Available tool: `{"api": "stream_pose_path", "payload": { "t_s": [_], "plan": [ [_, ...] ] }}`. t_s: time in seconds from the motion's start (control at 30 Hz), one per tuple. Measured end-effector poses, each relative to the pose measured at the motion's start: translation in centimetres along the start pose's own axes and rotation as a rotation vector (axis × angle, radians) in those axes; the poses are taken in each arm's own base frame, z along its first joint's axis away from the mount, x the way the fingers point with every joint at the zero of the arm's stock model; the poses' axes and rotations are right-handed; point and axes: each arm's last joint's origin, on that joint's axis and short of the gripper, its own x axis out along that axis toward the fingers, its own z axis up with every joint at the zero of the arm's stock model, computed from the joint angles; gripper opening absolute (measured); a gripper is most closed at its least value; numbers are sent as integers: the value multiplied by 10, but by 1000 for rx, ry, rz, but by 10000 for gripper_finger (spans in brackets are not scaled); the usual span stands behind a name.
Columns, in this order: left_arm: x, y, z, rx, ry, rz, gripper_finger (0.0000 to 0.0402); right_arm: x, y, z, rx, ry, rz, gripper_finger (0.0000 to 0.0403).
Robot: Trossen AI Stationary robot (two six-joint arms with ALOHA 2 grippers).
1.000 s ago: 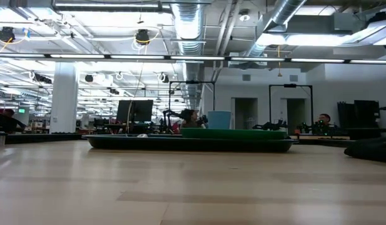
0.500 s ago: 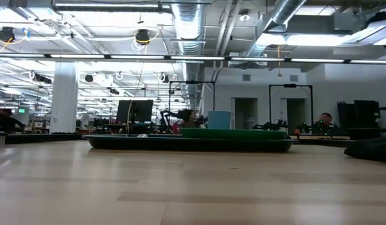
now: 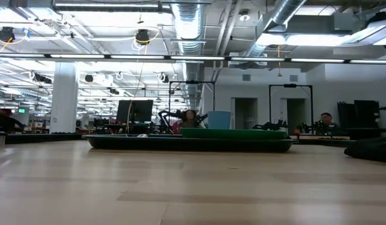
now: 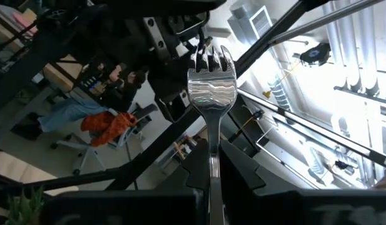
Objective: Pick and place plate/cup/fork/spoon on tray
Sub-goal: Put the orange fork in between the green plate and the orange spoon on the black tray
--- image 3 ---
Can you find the silver ventilation duct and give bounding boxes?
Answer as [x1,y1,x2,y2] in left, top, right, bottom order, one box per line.
[242,0,308,59]
[170,0,206,110]

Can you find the person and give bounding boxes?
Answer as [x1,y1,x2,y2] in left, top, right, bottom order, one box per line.
[317,112,340,136]
[171,109,200,129]

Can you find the long ceiling light strip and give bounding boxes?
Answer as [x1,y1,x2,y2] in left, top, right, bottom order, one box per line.
[0,52,386,65]

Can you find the black panel screens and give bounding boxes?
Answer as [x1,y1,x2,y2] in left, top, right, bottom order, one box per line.
[337,99,381,129]

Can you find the black oven mitt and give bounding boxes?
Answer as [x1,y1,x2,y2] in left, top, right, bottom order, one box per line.
[343,136,386,164]

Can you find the black computer monitor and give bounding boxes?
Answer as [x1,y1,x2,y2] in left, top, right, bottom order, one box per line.
[116,99,154,124]

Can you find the black metal table frame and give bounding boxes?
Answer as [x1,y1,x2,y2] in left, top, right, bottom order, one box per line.
[0,131,358,148]

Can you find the dark green plastic tray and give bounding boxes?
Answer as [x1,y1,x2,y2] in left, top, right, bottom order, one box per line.
[82,134,296,153]

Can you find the light wooden workbench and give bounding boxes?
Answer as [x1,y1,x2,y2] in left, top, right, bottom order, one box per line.
[288,133,351,141]

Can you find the black gantry frame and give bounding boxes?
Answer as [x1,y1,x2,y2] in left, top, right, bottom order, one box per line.
[268,83,314,126]
[168,80,216,126]

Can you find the white building column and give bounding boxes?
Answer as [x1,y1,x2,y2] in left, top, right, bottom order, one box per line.
[49,61,80,134]

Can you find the black cable reel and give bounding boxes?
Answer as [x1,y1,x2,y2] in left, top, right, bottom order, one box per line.
[135,29,151,45]
[0,26,16,43]

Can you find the green plastic plate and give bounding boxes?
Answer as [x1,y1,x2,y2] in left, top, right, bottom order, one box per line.
[180,127,289,141]

